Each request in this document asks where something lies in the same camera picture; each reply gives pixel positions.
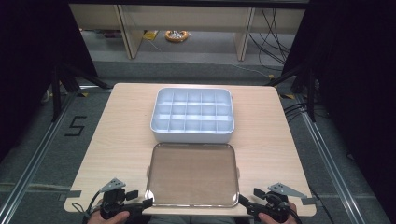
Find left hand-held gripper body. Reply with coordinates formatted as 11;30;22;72
99;177;145;220

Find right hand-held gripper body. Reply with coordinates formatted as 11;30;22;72
248;182;308;224

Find metal tray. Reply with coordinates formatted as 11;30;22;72
144;142;241;208

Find white compartment storage box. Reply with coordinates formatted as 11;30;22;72
149;87;235;145

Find person's right hand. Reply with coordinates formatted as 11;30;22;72
257;201;298;224

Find person's left hand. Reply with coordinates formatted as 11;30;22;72
86;208;131;224

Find grey tape strip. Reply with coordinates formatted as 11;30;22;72
58;189;83;203
300;196;318;206

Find black metal stand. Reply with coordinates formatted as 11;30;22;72
50;60;113;123
265;60;318;123

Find black curtain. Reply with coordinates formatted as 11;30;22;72
281;0;396;224
0;0;99;162

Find yellow packet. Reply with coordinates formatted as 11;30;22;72
142;30;160;41

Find beige wooden shelf unit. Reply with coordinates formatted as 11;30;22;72
68;3;306;62

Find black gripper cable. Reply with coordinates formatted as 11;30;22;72
288;202;304;224
71;189;106;224

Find aluminium floor rail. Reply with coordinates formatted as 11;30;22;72
295;94;368;224
0;92;78;218

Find black floor cables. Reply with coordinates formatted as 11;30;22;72
281;101;314;123

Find bundle of black cables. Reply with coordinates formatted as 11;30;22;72
247;7;297;72

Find orange ring with metal parts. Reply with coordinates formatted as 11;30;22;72
164;29;190;44

